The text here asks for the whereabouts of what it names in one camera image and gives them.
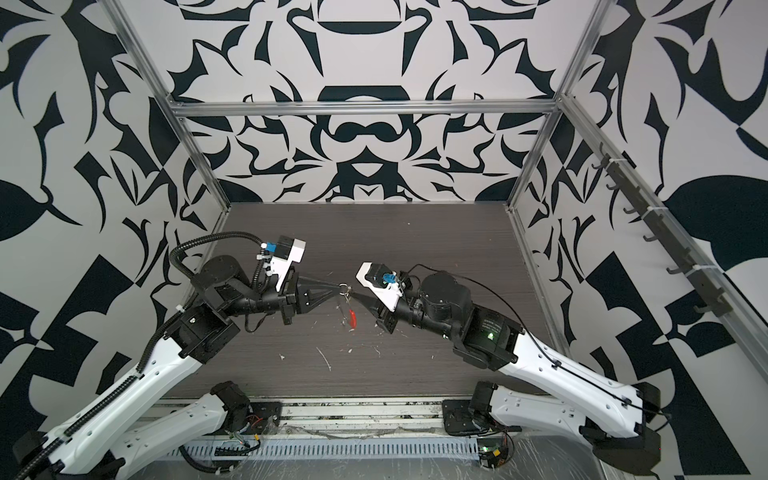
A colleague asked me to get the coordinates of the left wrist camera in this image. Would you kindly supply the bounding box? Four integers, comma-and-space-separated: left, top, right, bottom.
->
257, 236, 306, 292

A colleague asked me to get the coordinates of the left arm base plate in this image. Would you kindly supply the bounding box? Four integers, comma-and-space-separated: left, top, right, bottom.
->
235, 400, 283, 436

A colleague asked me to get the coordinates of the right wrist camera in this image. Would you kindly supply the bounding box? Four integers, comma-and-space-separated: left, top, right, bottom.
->
356, 262, 403, 312

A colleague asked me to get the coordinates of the small circuit board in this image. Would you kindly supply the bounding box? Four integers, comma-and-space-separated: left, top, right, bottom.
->
478, 437, 510, 470

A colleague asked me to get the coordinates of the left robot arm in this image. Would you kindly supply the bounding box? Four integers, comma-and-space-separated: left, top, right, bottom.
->
13, 253, 349, 479

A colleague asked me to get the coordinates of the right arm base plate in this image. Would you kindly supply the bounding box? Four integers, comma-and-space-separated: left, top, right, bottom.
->
441, 399, 498, 436

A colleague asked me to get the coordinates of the slotted cable duct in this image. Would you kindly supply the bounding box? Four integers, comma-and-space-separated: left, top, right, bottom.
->
186, 437, 482, 461

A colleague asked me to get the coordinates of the black corrugated cable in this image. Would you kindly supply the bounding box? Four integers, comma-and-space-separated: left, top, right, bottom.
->
169, 231, 265, 280

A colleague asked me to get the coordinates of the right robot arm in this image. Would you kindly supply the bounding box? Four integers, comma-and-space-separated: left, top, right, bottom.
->
348, 262, 661, 476

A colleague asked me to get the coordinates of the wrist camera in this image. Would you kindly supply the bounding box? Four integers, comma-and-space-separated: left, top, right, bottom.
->
356, 262, 403, 312
257, 236, 306, 292

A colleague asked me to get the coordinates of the wall hook rack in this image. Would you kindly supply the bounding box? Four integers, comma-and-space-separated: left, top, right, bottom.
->
594, 147, 733, 317

